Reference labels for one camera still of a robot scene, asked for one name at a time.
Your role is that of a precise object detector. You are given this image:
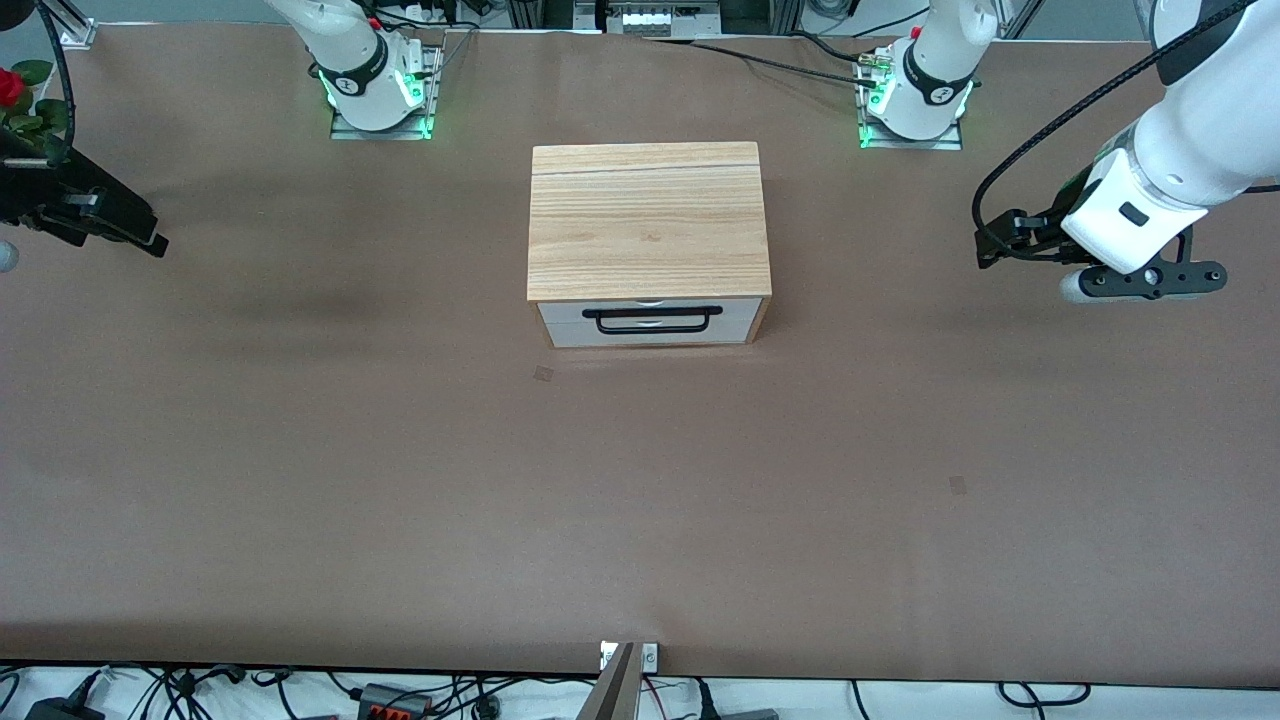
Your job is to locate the black cable on table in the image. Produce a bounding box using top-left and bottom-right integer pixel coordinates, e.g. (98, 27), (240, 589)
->
(640, 36), (881, 89)

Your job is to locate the black power brick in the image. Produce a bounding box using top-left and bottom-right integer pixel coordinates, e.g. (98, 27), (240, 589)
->
(24, 697), (107, 720)

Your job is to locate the small metal edge bracket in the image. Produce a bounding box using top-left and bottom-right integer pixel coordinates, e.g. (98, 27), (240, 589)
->
(599, 642), (660, 673)

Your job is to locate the black and orange power adapter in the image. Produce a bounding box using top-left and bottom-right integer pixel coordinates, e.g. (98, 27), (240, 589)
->
(357, 683), (433, 720)

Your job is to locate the wooden strip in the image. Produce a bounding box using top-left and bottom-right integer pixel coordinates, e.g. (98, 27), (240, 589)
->
(577, 642), (640, 720)

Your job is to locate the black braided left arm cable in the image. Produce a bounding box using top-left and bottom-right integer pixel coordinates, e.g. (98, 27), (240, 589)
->
(972, 0), (1257, 263)

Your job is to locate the light wooden drawer cabinet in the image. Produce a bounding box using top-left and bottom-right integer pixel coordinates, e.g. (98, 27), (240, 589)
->
(527, 142), (773, 348)

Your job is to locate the aluminium corner bracket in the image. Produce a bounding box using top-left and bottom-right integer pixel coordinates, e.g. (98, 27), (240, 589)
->
(40, 0), (99, 50)

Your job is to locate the white power strip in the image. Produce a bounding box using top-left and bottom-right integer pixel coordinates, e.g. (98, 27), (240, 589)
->
(618, 8), (683, 39)

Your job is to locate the white drawer with black handle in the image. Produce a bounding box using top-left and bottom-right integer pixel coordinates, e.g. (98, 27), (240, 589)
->
(537, 298), (757, 335)

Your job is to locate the black looped floor cable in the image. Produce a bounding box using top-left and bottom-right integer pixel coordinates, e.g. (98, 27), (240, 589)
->
(997, 681), (1092, 710)

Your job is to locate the red rose with leaves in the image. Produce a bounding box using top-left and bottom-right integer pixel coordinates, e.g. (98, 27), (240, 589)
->
(0, 60), (73, 166)

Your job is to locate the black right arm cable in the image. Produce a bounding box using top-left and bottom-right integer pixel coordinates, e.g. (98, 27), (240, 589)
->
(35, 0), (77, 166)

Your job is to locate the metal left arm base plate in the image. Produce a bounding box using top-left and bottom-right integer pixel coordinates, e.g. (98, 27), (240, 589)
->
(857, 45), (966, 151)

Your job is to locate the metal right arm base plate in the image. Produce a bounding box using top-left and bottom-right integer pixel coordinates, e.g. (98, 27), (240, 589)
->
(330, 45), (442, 141)

